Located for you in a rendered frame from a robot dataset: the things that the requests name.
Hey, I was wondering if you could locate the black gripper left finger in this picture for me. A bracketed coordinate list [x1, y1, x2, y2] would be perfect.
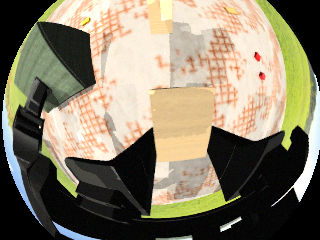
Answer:
[64, 127, 157, 216]

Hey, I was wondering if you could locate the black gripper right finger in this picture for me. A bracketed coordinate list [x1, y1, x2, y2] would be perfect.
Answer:
[207, 125, 285, 201]

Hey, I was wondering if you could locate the small red block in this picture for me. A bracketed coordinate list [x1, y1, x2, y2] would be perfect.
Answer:
[259, 72, 265, 80]
[255, 52, 261, 61]

